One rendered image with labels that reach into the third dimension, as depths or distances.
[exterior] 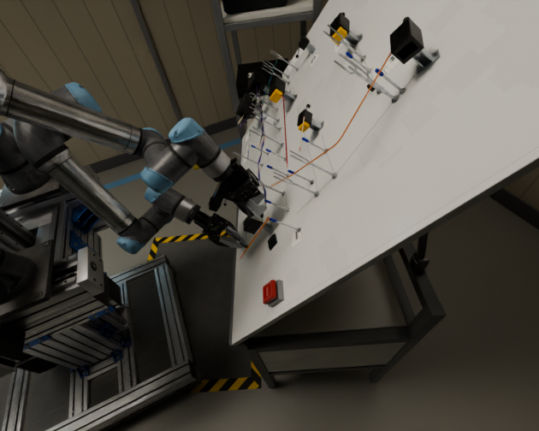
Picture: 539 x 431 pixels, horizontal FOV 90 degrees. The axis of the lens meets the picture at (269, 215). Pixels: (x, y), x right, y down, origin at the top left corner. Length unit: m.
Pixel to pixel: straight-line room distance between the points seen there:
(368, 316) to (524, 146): 0.75
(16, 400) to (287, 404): 1.43
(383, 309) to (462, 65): 0.78
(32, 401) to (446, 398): 2.18
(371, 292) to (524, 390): 1.19
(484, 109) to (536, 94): 0.06
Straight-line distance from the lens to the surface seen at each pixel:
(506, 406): 2.07
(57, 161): 0.93
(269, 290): 0.75
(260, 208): 0.81
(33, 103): 0.75
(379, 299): 1.12
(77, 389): 1.98
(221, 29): 1.55
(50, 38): 3.17
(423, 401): 1.91
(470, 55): 0.65
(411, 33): 0.64
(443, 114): 0.59
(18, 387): 2.21
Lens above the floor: 1.79
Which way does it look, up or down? 49 degrees down
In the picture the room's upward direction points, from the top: 9 degrees counter-clockwise
